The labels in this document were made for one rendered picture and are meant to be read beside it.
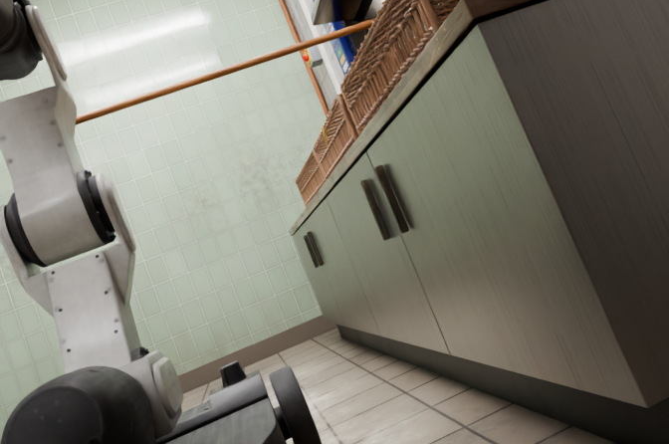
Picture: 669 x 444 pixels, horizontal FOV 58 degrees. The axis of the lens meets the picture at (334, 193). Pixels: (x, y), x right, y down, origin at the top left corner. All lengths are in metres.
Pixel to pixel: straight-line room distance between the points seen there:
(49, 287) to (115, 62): 2.76
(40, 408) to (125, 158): 2.92
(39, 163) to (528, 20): 0.84
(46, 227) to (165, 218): 2.43
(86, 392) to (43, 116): 0.59
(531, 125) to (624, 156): 0.11
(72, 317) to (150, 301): 2.43
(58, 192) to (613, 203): 0.87
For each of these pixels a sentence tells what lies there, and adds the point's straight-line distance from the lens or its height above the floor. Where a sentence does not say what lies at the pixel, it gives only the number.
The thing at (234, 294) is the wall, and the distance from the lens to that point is 3.49.
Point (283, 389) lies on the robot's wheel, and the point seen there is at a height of 0.17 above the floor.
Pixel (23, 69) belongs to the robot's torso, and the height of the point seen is 0.91.
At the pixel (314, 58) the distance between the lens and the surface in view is 3.42.
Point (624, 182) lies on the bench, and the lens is 0.74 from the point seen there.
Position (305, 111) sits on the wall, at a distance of 3.68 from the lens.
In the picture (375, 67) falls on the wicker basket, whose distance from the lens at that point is 1.18.
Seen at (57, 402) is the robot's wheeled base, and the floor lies 0.33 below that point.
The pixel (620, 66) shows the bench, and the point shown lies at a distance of 0.78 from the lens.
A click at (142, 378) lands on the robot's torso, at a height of 0.31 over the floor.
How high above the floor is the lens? 0.36
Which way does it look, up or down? 6 degrees up
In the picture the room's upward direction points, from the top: 22 degrees counter-clockwise
